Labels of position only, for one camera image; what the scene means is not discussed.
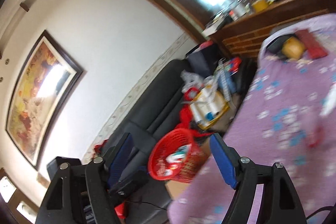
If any teal cartoon tissue pack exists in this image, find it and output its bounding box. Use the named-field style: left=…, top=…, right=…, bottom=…
left=171, top=144, right=191, bottom=163

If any red plastic basket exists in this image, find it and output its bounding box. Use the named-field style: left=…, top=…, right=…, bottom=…
left=147, top=128, right=209, bottom=183

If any black leather sofa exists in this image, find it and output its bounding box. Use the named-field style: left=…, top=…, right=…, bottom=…
left=86, top=58, right=253, bottom=214

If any purple floral tablecloth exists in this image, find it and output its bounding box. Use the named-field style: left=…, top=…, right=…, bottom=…
left=166, top=13, right=336, bottom=224

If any white plastic bottle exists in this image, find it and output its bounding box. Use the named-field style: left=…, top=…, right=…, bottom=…
left=319, top=85, right=336, bottom=117

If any yellow tape roll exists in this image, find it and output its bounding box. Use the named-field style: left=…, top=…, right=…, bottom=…
left=281, top=36, right=306, bottom=60

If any black bag on table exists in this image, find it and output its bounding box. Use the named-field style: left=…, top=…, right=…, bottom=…
left=266, top=34, right=295, bottom=55

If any dark red packet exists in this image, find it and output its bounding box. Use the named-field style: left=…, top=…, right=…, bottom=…
left=295, top=29, right=328, bottom=60

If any framed wall painting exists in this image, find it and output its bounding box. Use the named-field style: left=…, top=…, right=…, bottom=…
left=5, top=31, right=84, bottom=169

